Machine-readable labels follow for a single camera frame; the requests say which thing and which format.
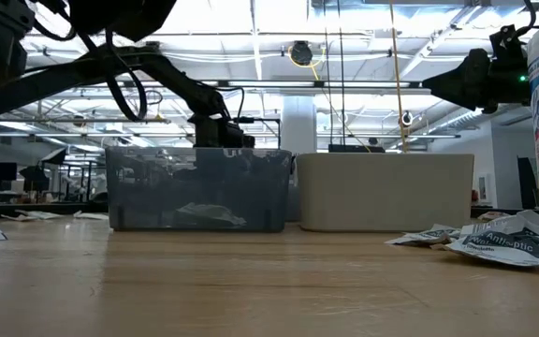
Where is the grey plastic bin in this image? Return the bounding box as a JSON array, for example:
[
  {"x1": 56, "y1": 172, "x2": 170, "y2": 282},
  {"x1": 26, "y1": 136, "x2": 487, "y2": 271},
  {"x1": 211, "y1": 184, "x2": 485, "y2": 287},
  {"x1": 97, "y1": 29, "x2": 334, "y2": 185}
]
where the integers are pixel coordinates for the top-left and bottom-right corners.
[{"x1": 295, "y1": 152, "x2": 475, "y2": 233}]

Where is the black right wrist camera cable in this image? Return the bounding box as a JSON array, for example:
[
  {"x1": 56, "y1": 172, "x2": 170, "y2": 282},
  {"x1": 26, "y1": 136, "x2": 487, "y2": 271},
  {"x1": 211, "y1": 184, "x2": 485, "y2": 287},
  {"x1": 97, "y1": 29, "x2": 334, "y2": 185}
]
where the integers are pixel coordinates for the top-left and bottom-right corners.
[{"x1": 512, "y1": 0, "x2": 538, "y2": 38}]

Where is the black hanging cable loop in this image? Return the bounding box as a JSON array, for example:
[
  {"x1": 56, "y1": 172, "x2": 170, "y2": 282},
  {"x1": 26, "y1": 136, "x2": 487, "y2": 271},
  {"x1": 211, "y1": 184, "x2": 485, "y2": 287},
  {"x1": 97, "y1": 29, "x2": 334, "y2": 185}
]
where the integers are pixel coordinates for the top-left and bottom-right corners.
[{"x1": 143, "y1": 88, "x2": 164, "y2": 107}]

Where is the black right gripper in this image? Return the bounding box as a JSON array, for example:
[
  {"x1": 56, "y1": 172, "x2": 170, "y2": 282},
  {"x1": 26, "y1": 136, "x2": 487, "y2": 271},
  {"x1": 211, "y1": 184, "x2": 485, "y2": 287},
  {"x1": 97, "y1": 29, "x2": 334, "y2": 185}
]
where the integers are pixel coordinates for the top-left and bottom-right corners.
[{"x1": 421, "y1": 47, "x2": 519, "y2": 113}]

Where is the black overhead camera gantry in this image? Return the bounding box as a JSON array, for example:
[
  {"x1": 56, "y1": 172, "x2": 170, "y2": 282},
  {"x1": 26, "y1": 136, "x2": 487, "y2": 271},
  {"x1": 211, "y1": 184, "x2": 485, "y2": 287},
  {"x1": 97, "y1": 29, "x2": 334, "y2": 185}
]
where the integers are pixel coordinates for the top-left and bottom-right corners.
[{"x1": 231, "y1": 115, "x2": 282, "y2": 151}]

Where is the white pillar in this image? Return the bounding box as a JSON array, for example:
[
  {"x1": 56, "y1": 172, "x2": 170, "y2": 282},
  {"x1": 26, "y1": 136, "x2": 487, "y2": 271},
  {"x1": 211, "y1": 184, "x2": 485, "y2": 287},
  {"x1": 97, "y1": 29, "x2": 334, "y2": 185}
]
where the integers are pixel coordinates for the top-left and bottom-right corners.
[{"x1": 281, "y1": 95, "x2": 318, "y2": 155}]

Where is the adhesive bandage strip wrapper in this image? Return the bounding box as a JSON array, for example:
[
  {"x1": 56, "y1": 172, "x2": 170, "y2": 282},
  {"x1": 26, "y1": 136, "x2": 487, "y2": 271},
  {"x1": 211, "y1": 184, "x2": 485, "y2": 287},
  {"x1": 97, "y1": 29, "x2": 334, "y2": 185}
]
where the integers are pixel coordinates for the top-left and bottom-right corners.
[
  {"x1": 73, "y1": 211, "x2": 110, "y2": 222},
  {"x1": 171, "y1": 201, "x2": 248, "y2": 229},
  {"x1": 0, "y1": 212, "x2": 36, "y2": 223},
  {"x1": 26, "y1": 210, "x2": 66, "y2": 221}
]

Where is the black hanging cable with coil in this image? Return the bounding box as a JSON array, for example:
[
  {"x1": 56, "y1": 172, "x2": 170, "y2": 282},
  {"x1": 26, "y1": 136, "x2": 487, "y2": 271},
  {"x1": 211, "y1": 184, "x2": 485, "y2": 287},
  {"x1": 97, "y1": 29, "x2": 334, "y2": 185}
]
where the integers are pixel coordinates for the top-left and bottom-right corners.
[{"x1": 336, "y1": 0, "x2": 346, "y2": 147}]

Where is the black ceiling cord reel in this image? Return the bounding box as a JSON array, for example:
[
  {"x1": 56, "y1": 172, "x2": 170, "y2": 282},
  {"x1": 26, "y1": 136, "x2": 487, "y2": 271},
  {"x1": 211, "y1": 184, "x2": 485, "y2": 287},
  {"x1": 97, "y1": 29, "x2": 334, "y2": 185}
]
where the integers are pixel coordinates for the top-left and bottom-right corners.
[{"x1": 288, "y1": 40, "x2": 315, "y2": 66}]

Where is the black left wrist camera cable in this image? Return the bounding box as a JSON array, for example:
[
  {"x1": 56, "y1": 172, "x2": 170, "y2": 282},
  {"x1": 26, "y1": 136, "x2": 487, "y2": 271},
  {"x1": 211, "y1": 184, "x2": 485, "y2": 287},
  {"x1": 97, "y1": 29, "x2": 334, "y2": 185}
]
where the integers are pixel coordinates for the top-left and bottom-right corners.
[{"x1": 30, "y1": 13, "x2": 150, "y2": 124}]

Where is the long linear ceiling light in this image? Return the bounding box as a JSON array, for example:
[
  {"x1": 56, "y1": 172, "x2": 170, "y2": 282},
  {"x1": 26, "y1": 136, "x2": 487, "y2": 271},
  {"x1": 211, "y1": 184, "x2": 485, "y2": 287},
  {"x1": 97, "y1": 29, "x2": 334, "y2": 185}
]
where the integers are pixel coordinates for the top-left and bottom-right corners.
[{"x1": 222, "y1": 79, "x2": 425, "y2": 91}]

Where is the black flat distant monitor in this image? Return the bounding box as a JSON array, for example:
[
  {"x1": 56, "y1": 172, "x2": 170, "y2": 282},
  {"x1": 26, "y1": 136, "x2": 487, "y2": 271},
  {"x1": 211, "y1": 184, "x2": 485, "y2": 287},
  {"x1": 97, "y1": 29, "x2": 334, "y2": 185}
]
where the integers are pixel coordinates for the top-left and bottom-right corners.
[{"x1": 328, "y1": 143, "x2": 386, "y2": 154}]

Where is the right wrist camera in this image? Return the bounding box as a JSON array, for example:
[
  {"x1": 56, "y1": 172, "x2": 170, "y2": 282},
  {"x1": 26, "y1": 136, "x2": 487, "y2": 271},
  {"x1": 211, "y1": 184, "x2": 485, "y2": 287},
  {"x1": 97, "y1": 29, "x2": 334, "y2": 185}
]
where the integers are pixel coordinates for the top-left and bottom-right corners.
[{"x1": 488, "y1": 22, "x2": 531, "y2": 65}]

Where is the dark translucent plastic bin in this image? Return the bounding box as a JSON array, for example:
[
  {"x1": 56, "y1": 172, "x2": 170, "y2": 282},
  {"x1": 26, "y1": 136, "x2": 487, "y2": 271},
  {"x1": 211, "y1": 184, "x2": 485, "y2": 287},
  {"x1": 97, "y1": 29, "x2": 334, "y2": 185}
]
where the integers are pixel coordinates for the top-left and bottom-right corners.
[
  {"x1": 287, "y1": 156, "x2": 301, "y2": 223},
  {"x1": 104, "y1": 146, "x2": 294, "y2": 234}
]

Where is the black upright panel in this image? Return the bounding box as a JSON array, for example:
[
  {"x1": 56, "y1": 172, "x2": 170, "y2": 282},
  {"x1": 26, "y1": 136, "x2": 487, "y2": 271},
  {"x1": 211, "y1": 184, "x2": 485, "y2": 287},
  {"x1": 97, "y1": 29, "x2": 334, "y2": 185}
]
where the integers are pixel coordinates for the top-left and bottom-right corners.
[{"x1": 516, "y1": 156, "x2": 539, "y2": 211}]

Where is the small grey packet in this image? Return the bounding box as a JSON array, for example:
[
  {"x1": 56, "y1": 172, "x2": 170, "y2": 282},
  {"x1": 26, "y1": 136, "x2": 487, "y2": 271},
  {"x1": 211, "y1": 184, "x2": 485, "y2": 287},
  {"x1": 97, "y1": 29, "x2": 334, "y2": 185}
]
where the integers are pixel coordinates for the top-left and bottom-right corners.
[{"x1": 476, "y1": 211, "x2": 513, "y2": 223}]

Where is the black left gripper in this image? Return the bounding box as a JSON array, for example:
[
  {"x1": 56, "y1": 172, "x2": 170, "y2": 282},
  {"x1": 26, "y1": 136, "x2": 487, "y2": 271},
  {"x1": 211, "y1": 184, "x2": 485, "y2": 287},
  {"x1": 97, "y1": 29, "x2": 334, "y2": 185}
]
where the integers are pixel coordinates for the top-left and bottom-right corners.
[{"x1": 188, "y1": 114, "x2": 255, "y2": 149}]

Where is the black frame workstation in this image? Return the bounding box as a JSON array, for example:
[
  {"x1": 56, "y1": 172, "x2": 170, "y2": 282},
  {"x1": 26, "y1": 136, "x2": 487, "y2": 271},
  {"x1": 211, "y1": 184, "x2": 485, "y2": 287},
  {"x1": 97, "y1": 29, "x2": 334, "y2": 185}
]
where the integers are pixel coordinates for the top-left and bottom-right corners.
[{"x1": 56, "y1": 158, "x2": 109, "y2": 203}]

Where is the black studio softbox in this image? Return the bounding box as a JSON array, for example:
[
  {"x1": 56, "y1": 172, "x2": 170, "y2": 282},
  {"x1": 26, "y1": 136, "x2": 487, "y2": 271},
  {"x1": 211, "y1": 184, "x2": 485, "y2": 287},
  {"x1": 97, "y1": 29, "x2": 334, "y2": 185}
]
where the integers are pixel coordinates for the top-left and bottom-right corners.
[{"x1": 39, "y1": 147, "x2": 68, "y2": 166}]

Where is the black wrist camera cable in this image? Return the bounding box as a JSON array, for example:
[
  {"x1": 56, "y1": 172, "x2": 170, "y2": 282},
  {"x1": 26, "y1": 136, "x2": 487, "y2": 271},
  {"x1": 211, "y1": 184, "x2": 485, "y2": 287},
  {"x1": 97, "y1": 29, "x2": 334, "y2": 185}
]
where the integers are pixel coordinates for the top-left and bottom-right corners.
[
  {"x1": 30, "y1": 13, "x2": 150, "y2": 124},
  {"x1": 512, "y1": 0, "x2": 538, "y2": 38}
]

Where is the grey ceiling pipe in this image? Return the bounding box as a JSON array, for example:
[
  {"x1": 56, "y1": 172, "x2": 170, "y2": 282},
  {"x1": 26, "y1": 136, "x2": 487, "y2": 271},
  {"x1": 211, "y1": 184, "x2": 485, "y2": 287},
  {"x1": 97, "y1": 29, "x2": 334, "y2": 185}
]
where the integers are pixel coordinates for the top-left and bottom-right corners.
[{"x1": 0, "y1": 116, "x2": 172, "y2": 125}]

